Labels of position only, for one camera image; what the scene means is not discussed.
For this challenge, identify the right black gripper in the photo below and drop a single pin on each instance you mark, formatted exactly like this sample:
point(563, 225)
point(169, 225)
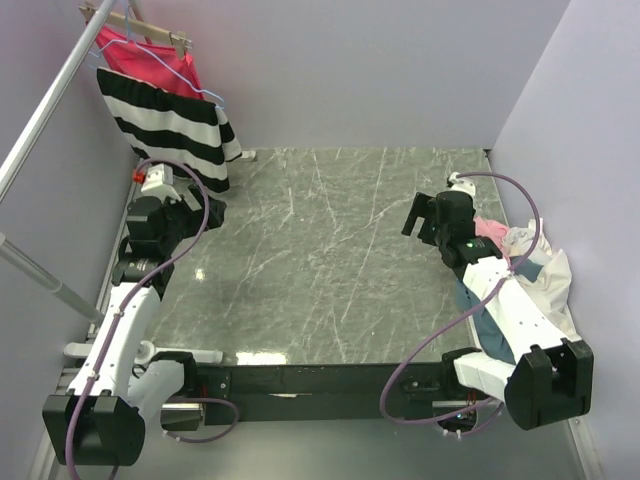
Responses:
point(420, 208)

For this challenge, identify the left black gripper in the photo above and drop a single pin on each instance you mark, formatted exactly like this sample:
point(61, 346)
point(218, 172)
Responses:
point(196, 217)

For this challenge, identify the blue t shirt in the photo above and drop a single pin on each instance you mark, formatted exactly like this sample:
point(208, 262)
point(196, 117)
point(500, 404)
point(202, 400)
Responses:
point(490, 336)

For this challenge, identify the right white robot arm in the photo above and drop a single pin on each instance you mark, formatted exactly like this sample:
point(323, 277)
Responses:
point(551, 375)

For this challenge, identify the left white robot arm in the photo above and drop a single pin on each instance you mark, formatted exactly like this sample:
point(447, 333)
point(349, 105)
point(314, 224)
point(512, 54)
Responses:
point(102, 417)

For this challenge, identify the pink t shirt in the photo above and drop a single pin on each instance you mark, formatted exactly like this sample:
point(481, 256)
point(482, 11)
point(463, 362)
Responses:
point(493, 230)

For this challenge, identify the black white striped garment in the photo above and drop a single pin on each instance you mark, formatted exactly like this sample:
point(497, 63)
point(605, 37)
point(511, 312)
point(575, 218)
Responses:
point(166, 126)

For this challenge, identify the metal clothes rack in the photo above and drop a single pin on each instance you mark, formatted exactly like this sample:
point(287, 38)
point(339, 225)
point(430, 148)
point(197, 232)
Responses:
point(14, 161)

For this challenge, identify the red pink garment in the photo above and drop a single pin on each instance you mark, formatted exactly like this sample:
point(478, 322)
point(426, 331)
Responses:
point(157, 65)

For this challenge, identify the white t shirt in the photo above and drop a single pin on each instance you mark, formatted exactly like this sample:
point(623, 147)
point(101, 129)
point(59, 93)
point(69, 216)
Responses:
point(545, 275)

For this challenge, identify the wooden clip hanger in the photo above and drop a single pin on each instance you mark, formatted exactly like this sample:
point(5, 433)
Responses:
point(178, 40)

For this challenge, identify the black base beam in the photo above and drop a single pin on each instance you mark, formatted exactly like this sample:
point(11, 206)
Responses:
point(217, 395)

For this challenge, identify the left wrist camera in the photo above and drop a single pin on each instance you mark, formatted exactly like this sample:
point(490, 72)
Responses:
point(157, 182)

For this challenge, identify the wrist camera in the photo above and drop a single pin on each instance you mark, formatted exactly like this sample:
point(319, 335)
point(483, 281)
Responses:
point(461, 184)
point(157, 182)

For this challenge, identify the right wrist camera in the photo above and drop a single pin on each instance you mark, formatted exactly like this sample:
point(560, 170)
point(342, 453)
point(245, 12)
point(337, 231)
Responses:
point(461, 184)

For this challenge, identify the blue wire hanger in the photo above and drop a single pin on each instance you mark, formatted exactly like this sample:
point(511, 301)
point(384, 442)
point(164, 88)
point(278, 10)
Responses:
point(139, 41)

